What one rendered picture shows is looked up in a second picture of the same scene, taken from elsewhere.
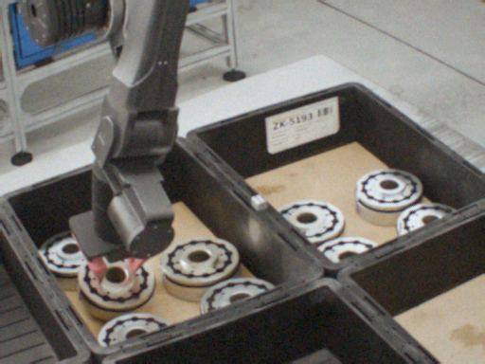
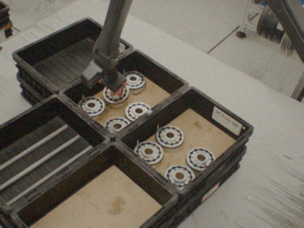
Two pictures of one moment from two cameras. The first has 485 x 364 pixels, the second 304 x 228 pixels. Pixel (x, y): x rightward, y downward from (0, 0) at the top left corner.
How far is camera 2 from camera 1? 1.28 m
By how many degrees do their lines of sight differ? 51
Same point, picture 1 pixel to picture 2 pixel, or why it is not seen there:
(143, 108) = (98, 48)
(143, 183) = (93, 67)
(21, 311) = not seen: hidden behind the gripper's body
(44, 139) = not seen: outside the picture
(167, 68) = (105, 43)
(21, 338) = not seen: hidden behind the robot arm
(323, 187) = (205, 140)
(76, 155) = (236, 75)
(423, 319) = (126, 186)
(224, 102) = (294, 109)
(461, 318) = (128, 199)
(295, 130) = (222, 119)
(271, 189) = (198, 125)
